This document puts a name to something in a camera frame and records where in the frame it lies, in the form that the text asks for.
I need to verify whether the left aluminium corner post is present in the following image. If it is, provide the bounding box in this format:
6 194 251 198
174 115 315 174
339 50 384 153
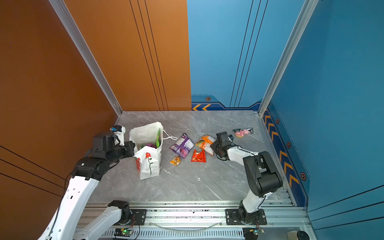
49 0 123 117

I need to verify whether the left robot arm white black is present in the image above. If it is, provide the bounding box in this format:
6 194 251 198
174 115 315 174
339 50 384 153
39 125 135 240

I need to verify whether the red small snack packet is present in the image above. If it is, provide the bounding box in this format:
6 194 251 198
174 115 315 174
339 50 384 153
191 149 207 163

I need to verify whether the large green Lays chip bag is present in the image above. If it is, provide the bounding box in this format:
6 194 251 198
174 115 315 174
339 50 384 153
155 129 162 149

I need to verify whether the purple small snack packet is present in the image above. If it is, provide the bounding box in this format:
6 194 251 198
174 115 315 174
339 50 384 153
170 133 195 159

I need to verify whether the white paper bag with flowers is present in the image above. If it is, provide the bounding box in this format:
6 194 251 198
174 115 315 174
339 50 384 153
129 122 167 180

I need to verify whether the right green circuit board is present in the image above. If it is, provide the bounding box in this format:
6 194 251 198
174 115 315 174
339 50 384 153
250 227 265 236

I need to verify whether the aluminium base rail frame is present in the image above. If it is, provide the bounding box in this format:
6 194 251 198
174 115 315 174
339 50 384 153
70 200 319 240

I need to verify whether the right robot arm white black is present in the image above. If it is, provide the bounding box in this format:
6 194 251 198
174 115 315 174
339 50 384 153
212 132 283 226

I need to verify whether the right aluminium corner post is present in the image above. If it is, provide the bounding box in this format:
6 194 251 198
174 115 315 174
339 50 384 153
258 0 319 117

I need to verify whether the black round object bottom right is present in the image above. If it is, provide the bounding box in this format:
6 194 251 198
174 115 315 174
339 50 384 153
296 231 310 240

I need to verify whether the left green circuit board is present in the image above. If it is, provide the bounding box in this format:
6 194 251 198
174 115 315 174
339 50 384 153
114 228 134 238

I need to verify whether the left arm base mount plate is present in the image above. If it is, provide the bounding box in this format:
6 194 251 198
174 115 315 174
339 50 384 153
118 209 147 227

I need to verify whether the magenta purple snack bag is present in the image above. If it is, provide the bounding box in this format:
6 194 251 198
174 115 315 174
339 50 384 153
141 143 157 149

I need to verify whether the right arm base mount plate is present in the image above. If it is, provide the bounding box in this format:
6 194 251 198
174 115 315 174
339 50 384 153
225 208 267 226

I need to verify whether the aluminium corner post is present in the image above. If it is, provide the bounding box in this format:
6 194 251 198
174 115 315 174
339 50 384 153
258 0 319 117
49 0 123 117

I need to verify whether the orange snack packet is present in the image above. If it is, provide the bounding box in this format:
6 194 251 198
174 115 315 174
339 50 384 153
195 135 216 156

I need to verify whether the small orange yellow candy packet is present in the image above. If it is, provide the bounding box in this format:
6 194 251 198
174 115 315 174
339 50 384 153
170 156 181 166

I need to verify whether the green circuit board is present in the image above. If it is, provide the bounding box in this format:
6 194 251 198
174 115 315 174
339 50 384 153
250 227 265 236
114 228 134 238

